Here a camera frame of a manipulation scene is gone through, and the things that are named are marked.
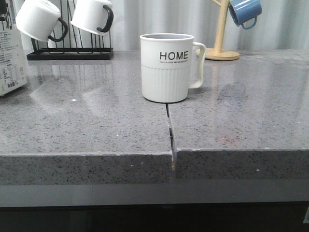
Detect blue white milk carton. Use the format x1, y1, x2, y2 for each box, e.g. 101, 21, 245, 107
0, 0, 28, 97

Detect white HOME mug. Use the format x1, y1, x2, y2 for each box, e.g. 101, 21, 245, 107
140, 33, 206, 103

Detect wooden mug tree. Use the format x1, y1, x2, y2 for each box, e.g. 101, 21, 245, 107
205, 0, 239, 61

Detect white mug right on rack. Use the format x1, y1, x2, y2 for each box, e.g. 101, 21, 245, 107
70, 0, 114, 36

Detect white mug on rack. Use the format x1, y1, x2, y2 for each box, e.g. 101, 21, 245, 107
70, 0, 114, 36
15, 0, 68, 42

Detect blue enamel mug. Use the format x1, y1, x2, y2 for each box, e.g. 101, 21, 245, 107
228, 0, 262, 29

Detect white mug left on rack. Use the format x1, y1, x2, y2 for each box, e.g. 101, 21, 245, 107
15, 0, 68, 42

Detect black wire mug rack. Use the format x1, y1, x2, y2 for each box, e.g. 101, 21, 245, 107
27, 0, 113, 60

